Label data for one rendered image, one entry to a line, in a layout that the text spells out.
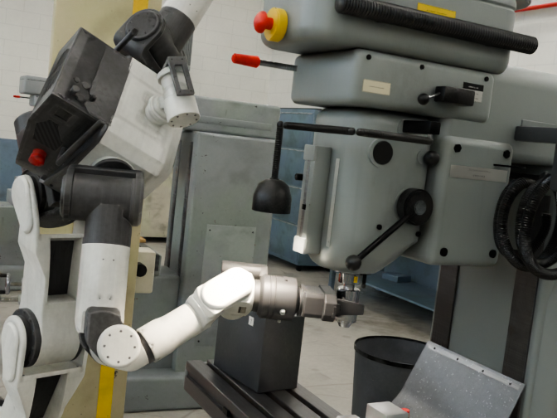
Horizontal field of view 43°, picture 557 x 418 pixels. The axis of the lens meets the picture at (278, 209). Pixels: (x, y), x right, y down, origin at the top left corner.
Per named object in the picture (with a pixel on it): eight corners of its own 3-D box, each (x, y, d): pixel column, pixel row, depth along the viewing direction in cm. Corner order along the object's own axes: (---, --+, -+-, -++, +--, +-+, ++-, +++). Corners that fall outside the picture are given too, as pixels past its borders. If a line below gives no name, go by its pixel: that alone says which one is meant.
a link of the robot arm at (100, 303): (73, 366, 124) (85, 240, 129) (65, 364, 136) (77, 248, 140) (139, 369, 128) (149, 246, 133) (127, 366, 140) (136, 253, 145)
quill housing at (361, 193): (341, 279, 132) (361, 105, 129) (288, 257, 150) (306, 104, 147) (422, 279, 141) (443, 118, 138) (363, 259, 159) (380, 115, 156)
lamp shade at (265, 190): (244, 208, 132) (247, 175, 131) (268, 208, 137) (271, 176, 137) (273, 214, 127) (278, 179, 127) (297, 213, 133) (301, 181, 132)
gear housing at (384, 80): (351, 103, 126) (358, 46, 125) (287, 103, 147) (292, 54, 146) (492, 123, 142) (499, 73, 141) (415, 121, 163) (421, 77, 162)
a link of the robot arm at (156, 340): (206, 334, 136) (116, 390, 128) (192, 334, 145) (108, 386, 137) (181, 285, 135) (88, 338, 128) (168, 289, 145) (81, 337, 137)
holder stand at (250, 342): (257, 394, 173) (265, 313, 171) (212, 365, 191) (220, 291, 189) (297, 388, 180) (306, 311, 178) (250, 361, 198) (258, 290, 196)
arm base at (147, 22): (102, 50, 156) (145, 55, 152) (125, 4, 161) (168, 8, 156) (132, 89, 169) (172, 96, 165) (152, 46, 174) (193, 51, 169)
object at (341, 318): (360, 323, 145) (363, 295, 145) (340, 323, 143) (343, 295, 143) (349, 317, 150) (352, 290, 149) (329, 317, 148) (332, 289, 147)
